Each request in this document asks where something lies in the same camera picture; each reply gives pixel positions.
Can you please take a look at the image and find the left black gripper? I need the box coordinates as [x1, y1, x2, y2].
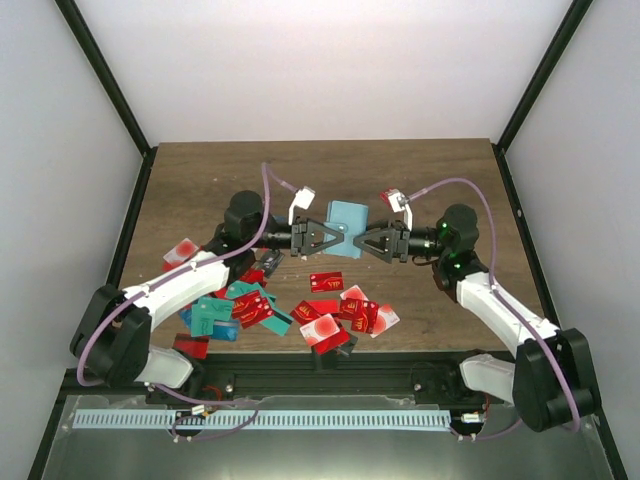
[248, 215, 344, 257]

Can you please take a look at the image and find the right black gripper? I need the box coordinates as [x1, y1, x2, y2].
[352, 219, 449, 265]

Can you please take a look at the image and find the teal leather card holder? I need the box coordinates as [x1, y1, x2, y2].
[324, 200, 369, 259]

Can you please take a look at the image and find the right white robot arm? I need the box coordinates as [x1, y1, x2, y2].
[353, 204, 601, 432]

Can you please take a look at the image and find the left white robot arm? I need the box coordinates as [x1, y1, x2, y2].
[70, 190, 345, 404]

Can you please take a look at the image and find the red card far right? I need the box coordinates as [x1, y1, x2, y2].
[380, 188, 403, 209]

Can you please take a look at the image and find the red vip card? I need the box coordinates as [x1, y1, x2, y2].
[290, 300, 322, 326]
[309, 271, 344, 293]

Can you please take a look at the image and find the black card centre left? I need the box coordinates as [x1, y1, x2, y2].
[256, 249, 284, 278]

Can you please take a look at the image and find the red gold card right pile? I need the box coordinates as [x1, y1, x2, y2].
[339, 298, 379, 334]

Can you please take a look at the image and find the red gold card pile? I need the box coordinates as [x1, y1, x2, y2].
[231, 291, 274, 329]
[339, 298, 379, 334]

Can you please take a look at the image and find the white red card right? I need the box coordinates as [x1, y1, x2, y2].
[370, 304, 400, 338]

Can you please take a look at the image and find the red VIP card lower centre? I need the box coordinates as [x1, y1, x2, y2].
[290, 300, 322, 326]

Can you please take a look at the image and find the white red circle card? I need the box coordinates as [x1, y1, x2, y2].
[299, 314, 340, 347]

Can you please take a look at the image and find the teal card with stripe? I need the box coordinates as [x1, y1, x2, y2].
[260, 302, 294, 336]

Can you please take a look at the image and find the blue card front left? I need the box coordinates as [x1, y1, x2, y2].
[211, 320, 239, 342]

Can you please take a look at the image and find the teal card front left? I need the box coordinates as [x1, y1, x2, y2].
[190, 297, 234, 337]

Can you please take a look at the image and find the white red card left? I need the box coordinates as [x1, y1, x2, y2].
[163, 238, 199, 266]

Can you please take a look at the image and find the dark red card table edge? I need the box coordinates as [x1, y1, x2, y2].
[172, 333, 210, 359]

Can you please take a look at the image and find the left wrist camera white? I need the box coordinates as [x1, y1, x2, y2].
[287, 186, 316, 225]

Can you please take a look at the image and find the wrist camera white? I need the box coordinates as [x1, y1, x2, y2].
[287, 186, 316, 225]
[392, 192, 413, 230]

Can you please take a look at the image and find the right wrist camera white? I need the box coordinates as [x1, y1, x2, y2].
[392, 192, 413, 230]

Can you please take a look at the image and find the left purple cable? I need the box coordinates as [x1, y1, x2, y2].
[74, 162, 301, 444]

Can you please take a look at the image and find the purple cable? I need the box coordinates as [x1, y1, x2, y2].
[74, 162, 301, 444]
[402, 178, 584, 442]

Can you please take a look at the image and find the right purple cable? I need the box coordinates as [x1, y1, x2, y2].
[402, 178, 584, 442]

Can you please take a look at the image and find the light blue slotted cable duct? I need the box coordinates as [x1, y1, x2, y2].
[72, 409, 451, 432]

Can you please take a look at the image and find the black frame post right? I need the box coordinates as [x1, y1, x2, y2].
[494, 0, 594, 151]

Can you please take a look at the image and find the black frame post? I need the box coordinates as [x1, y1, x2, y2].
[53, 0, 153, 157]
[494, 0, 594, 151]

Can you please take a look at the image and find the black frame post left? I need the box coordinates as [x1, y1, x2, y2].
[53, 0, 153, 157]

